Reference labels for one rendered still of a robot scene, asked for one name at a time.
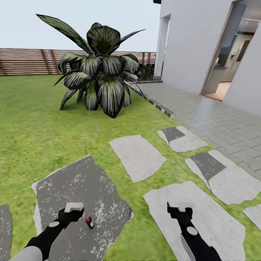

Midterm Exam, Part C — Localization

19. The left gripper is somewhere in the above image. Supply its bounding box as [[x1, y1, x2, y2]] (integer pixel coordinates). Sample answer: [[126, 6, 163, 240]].
[[58, 208, 84, 224]]

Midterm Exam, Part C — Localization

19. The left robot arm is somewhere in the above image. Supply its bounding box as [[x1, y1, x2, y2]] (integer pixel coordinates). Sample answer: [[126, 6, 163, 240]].
[[9, 202, 84, 261]]

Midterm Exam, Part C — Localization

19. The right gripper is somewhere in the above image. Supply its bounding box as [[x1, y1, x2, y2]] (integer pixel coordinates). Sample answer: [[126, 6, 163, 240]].
[[167, 206, 192, 222]]

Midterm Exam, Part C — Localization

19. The pesticide atomizer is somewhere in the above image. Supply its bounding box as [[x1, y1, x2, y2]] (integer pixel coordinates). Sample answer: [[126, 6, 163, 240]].
[[86, 217, 94, 229]]

